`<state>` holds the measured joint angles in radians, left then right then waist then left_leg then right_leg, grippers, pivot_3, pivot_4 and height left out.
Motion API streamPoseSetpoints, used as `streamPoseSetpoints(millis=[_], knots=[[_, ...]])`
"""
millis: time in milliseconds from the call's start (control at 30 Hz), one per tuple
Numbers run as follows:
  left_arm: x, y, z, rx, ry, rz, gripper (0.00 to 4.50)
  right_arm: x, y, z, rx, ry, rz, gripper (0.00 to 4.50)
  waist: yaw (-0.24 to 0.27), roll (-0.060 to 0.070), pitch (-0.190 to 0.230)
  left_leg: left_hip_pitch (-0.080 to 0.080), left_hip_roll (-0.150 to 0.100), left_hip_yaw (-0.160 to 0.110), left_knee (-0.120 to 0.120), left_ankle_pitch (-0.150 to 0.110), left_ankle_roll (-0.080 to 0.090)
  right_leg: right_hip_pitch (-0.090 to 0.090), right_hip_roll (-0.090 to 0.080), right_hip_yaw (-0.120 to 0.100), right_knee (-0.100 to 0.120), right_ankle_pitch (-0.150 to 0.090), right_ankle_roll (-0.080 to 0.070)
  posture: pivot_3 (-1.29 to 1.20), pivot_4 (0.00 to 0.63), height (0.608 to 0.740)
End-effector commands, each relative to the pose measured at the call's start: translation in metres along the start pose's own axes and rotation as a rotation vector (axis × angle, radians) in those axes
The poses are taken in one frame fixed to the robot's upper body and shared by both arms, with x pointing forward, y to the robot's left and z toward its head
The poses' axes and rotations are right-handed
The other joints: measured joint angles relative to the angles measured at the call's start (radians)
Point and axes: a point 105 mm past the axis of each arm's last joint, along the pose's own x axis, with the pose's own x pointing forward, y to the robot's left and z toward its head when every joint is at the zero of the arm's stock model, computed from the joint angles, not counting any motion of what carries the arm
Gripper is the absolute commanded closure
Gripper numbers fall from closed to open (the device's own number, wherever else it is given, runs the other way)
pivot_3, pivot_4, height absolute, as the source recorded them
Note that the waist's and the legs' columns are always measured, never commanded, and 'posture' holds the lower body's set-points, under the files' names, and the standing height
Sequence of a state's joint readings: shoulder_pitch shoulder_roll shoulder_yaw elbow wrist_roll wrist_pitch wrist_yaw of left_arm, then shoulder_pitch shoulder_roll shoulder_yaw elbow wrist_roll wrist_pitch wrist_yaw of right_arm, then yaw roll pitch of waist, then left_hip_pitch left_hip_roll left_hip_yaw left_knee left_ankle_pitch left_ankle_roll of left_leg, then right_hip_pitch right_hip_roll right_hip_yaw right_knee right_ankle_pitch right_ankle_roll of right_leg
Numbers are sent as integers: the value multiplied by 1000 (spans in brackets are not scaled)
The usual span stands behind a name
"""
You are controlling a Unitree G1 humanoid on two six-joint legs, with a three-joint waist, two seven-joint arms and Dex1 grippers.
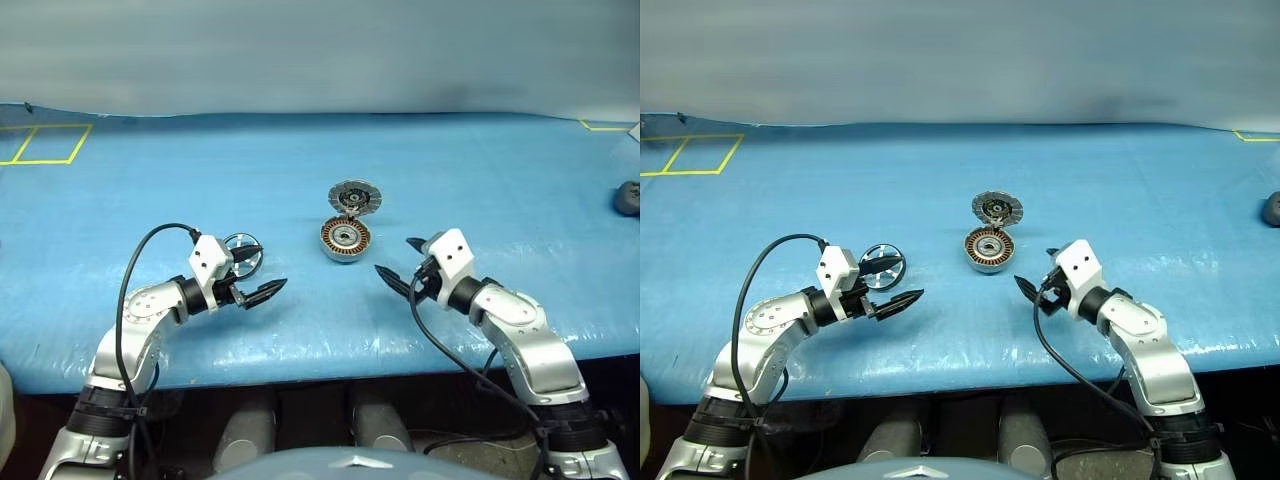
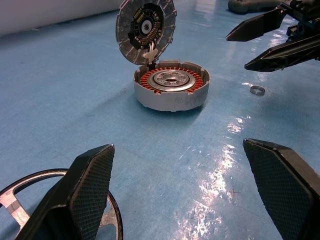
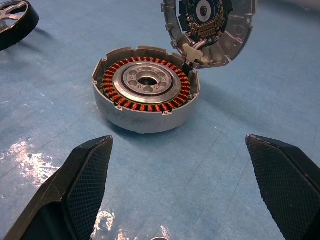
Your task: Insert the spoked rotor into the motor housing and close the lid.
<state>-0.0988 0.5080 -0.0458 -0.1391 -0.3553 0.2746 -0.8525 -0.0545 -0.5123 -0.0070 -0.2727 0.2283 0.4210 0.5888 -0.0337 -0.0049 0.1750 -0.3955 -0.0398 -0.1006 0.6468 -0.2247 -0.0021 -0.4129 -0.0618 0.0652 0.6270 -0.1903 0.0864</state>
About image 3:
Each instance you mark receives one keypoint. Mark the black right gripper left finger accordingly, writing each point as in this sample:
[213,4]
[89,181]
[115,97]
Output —
[75,190]

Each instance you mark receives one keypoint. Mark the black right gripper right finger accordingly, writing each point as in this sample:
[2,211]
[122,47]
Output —
[282,180]

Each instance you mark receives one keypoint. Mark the silver motor cover circuit board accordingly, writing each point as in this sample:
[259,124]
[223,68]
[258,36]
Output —
[235,32]

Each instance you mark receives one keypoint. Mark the silver motor base copper windings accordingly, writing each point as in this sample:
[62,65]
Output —
[140,122]

